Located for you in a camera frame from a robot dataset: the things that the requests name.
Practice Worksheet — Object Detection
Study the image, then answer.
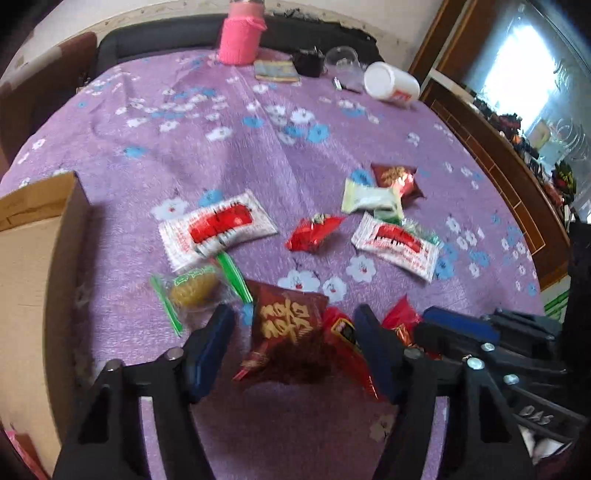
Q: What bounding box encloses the green clear pastry packet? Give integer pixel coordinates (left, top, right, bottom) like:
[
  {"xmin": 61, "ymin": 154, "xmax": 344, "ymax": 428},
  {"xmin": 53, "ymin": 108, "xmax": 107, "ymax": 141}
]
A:
[{"xmin": 150, "ymin": 251, "xmax": 254, "ymax": 337}]

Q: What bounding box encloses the shallow cardboard box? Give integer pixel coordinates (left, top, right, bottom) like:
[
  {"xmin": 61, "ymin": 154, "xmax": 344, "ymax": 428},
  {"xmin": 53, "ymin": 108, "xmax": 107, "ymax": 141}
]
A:
[{"xmin": 0, "ymin": 172, "xmax": 93, "ymax": 477}]

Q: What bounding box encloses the small dark red snack packet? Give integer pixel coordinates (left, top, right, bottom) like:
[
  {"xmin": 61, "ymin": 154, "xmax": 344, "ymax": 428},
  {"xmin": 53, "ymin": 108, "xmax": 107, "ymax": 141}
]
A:
[{"xmin": 370, "ymin": 163, "xmax": 425, "ymax": 200}]

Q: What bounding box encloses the pale green snack packet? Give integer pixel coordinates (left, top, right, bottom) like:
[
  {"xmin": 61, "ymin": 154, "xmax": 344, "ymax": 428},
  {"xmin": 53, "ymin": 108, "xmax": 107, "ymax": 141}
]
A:
[{"xmin": 341, "ymin": 178, "xmax": 405, "ymax": 221}]

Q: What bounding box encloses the white plastic jar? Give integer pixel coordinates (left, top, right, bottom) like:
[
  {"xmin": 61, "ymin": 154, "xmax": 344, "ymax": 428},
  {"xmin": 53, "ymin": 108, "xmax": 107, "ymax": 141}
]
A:
[{"xmin": 363, "ymin": 61, "xmax": 421, "ymax": 110}]

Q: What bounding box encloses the shiny red candy packet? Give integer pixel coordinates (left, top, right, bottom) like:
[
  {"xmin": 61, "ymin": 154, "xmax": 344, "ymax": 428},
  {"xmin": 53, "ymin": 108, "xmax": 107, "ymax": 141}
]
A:
[{"xmin": 285, "ymin": 213, "xmax": 347, "ymax": 253}]

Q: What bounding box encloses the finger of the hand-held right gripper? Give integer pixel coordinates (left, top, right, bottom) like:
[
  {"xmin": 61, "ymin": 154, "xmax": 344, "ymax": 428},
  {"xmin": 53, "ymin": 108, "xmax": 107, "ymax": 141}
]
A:
[
  {"xmin": 481, "ymin": 308, "xmax": 563, "ymax": 342},
  {"xmin": 412, "ymin": 306, "xmax": 502, "ymax": 366}
]

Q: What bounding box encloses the small white red snack packet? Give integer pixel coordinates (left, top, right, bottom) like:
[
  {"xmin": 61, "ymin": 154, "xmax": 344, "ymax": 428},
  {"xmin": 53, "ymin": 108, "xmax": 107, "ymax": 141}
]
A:
[{"xmin": 351, "ymin": 212, "xmax": 443, "ymax": 283}]

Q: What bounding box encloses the red packet with dark label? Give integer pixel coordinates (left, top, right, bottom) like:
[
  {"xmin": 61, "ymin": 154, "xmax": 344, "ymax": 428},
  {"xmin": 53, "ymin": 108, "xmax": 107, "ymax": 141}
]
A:
[{"xmin": 321, "ymin": 307, "xmax": 385, "ymax": 402}]

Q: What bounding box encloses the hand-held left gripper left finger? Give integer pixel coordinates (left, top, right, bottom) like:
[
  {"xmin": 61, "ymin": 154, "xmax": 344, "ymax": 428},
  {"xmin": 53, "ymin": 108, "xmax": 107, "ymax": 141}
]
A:
[{"xmin": 53, "ymin": 304, "xmax": 237, "ymax": 480}]

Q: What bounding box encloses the dark red gold-print packet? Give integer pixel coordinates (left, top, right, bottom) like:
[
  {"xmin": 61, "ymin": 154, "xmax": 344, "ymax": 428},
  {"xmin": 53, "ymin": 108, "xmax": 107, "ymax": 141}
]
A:
[{"xmin": 233, "ymin": 279, "xmax": 331, "ymax": 387}]

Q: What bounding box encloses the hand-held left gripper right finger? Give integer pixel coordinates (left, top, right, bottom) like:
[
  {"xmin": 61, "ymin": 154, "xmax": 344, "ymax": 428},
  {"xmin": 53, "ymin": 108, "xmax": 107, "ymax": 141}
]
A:
[{"xmin": 353, "ymin": 304, "xmax": 546, "ymax": 480}]

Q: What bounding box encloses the large white red snack packet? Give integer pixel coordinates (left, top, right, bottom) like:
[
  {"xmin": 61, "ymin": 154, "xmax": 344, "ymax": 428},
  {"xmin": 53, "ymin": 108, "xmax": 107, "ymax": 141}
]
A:
[{"xmin": 158, "ymin": 189, "xmax": 279, "ymax": 273}]

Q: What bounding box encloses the wooden glass cabinet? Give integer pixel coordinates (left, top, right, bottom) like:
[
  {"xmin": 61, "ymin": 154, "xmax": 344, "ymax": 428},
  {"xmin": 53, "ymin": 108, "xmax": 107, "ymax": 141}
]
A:
[{"xmin": 409, "ymin": 0, "xmax": 591, "ymax": 292}]

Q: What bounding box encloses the red packet with round label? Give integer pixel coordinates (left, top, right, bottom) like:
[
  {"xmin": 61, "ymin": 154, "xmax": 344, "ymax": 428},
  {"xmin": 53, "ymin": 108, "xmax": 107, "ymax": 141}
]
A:
[{"xmin": 381, "ymin": 295, "xmax": 440, "ymax": 361}]

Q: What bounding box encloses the clear plastic cup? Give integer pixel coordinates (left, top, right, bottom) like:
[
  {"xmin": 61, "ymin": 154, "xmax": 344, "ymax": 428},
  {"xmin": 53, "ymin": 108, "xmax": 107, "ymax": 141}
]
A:
[{"xmin": 324, "ymin": 45, "xmax": 361, "ymax": 71}]

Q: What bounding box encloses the pink knit-sleeved bottle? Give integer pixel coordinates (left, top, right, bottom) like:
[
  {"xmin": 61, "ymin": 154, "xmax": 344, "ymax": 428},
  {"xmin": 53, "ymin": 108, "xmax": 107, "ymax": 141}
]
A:
[{"xmin": 218, "ymin": 0, "xmax": 267, "ymax": 65}]

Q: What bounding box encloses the black sofa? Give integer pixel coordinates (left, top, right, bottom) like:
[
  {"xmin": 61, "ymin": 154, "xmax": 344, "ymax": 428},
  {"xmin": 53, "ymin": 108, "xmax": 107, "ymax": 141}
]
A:
[{"xmin": 95, "ymin": 14, "xmax": 386, "ymax": 77}]

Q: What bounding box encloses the small grey-yellow booklet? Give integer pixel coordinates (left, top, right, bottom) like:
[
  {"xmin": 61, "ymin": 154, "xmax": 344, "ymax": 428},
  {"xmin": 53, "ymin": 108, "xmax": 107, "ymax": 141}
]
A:
[{"xmin": 254, "ymin": 59, "xmax": 301, "ymax": 84}]

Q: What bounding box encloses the black charger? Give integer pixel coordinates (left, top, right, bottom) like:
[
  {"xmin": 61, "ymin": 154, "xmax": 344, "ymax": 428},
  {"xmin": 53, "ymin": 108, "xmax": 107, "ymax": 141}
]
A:
[{"xmin": 292, "ymin": 46, "xmax": 328, "ymax": 78}]

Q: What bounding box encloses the green clear candy packet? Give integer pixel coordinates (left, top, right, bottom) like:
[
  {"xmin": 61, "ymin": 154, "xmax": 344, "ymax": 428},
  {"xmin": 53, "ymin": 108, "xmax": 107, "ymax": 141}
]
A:
[{"xmin": 401, "ymin": 219, "xmax": 438, "ymax": 244}]

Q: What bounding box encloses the purple floral tablecloth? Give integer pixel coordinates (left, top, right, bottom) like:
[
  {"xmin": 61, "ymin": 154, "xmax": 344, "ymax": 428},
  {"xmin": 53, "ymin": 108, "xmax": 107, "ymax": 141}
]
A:
[{"xmin": 0, "ymin": 48, "xmax": 550, "ymax": 480}]

